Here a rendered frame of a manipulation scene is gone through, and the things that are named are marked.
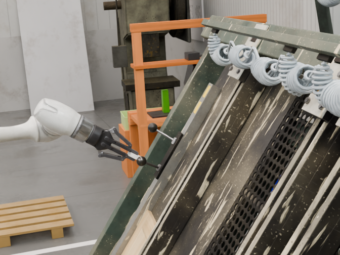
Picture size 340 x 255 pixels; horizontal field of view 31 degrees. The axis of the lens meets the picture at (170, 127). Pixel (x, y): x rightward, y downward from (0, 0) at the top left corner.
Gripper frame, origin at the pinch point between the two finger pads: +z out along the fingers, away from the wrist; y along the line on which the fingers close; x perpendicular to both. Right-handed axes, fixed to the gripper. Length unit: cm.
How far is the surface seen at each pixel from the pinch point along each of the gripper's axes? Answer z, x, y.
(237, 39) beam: 6, 18, -55
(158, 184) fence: 12.6, 0.9, 5.5
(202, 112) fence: 13.4, 1.0, -26.9
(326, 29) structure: 51, -23, -82
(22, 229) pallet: 20, -278, 147
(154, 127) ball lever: 1.8, -4.9, -12.5
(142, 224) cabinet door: 13.7, 5.9, 21.1
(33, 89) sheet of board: 7, -813, 115
